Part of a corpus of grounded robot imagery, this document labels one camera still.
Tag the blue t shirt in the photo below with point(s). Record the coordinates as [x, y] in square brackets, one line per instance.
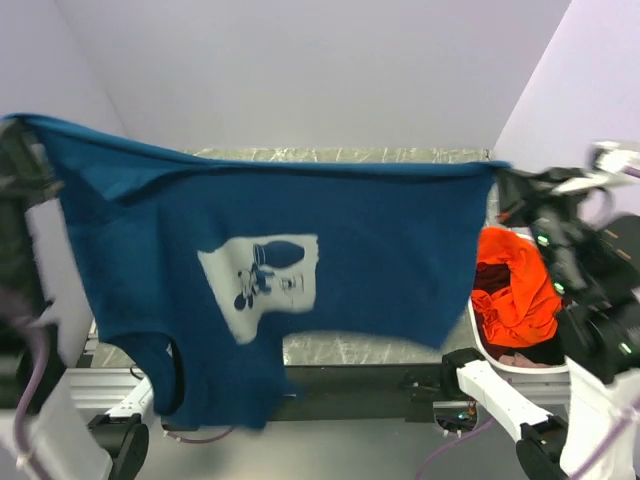
[198, 269]

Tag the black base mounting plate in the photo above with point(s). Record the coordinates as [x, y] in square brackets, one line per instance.
[332, 392]

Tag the black t shirt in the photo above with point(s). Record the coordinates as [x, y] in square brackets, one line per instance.
[490, 279]

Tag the pink garment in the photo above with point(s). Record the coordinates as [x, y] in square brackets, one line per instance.
[519, 361]

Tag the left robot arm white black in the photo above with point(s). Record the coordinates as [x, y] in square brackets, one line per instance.
[42, 430]

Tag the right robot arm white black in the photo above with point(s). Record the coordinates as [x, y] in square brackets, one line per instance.
[596, 271]

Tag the orange t shirt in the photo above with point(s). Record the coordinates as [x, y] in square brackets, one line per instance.
[515, 285]

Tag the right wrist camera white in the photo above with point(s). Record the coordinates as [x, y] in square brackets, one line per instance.
[612, 164]

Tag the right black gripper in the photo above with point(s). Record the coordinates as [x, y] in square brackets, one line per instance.
[518, 186]

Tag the aluminium frame rail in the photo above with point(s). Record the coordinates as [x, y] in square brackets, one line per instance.
[107, 382]

